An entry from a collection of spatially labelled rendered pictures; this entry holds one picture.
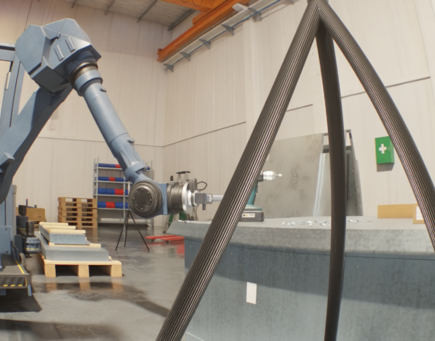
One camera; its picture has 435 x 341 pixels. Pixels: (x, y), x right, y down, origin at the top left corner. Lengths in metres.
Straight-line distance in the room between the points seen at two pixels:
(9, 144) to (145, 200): 1.11
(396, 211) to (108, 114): 1.43
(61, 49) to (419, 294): 1.95
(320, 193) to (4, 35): 11.43
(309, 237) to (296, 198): 3.40
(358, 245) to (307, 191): 3.44
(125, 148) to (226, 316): 0.91
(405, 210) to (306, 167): 3.04
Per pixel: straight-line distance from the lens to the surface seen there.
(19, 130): 2.34
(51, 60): 2.02
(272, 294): 1.24
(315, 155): 4.41
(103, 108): 1.85
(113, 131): 1.79
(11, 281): 2.20
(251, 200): 1.62
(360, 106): 6.81
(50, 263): 3.37
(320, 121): 7.21
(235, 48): 10.26
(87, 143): 12.20
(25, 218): 3.83
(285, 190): 4.59
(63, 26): 2.11
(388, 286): 0.98
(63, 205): 10.81
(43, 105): 2.28
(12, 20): 13.36
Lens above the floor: 0.72
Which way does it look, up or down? 5 degrees up
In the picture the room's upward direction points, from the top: straight up
